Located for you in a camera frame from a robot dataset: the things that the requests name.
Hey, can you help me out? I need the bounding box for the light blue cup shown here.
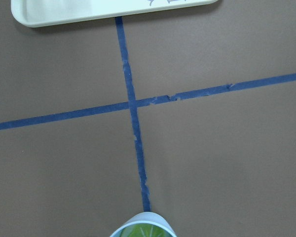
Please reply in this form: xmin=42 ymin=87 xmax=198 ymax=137
xmin=111 ymin=212 xmax=177 ymax=237

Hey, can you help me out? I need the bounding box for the cream bear tray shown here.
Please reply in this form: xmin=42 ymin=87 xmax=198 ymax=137
xmin=10 ymin=0 xmax=215 ymax=28

